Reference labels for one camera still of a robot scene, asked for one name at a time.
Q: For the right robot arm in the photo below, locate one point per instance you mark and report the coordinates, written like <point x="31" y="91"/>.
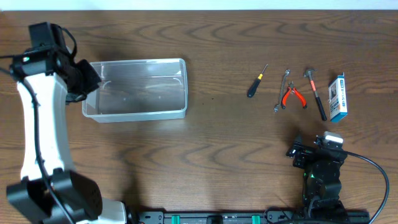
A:
<point x="321" y="177"/>

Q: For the black yellow screwdriver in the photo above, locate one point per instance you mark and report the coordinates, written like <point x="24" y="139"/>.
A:
<point x="253" y="88"/>

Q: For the black mounting rail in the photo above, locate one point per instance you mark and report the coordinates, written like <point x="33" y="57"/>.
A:
<point x="268" y="217"/>

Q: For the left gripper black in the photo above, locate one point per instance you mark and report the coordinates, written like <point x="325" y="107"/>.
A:
<point x="91" y="81"/>

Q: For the clear plastic storage container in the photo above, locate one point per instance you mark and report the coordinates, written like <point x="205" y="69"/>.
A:
<point x="138" y="90"/>

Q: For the silver double-ended wrench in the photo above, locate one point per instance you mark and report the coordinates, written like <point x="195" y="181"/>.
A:
<point x="286" y="74"/>

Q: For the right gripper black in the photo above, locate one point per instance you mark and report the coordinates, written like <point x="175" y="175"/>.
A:
<point x="305" y="154"/>

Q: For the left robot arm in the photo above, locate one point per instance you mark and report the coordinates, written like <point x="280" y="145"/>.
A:
<point x="48" y="79"/>

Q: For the red handled pliers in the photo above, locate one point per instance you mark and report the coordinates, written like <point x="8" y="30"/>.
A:
<point x="291" y="90"/>

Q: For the small hammer black red handle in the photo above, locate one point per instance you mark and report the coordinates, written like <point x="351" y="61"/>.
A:
<point x="309" y="74"/>

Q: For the blue white cardboard box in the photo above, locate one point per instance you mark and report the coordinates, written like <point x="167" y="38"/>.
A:
<point x="337" y="99"/>

